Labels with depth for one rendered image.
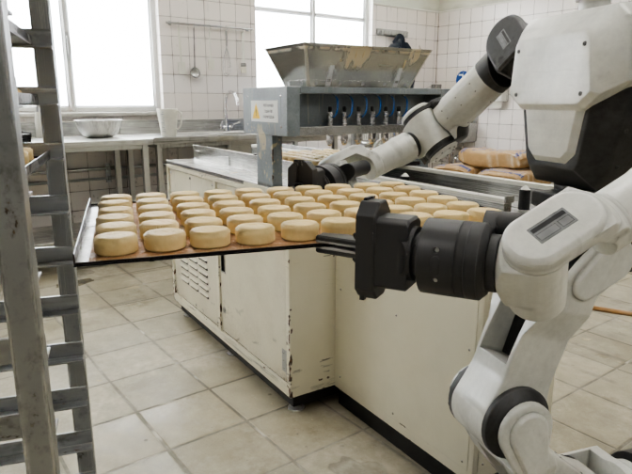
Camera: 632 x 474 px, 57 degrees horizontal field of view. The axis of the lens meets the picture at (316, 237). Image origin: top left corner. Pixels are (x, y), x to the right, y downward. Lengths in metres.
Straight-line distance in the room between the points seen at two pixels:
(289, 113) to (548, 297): 1.37
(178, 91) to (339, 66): 3.15
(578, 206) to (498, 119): 5.82
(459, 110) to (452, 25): 5.55
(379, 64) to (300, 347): 1.05
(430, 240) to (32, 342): 0.43
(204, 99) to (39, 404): 4.62
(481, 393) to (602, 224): 0.60
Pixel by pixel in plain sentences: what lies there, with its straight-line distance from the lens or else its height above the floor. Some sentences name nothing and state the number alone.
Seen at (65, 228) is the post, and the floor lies 0.92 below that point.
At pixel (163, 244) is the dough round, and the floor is 0.97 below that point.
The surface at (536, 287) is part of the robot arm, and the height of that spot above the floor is 0.95.
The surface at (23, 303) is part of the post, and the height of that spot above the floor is 0.93.
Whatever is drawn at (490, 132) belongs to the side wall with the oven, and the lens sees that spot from 6.52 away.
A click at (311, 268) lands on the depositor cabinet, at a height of 0.56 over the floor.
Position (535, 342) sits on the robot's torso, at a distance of 1.15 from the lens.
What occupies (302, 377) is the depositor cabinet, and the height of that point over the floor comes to 0.16.
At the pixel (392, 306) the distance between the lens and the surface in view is 1.85.
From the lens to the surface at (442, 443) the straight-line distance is 1.84.
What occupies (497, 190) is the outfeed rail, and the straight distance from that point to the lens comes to 1.88.
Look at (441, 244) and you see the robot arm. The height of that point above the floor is 0.98.
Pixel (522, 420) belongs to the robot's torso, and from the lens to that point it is 1.14.
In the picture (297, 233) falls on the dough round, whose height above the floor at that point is 0.97.
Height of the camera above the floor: 1.13
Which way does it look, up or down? 13 degrees down
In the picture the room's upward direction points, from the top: straight up
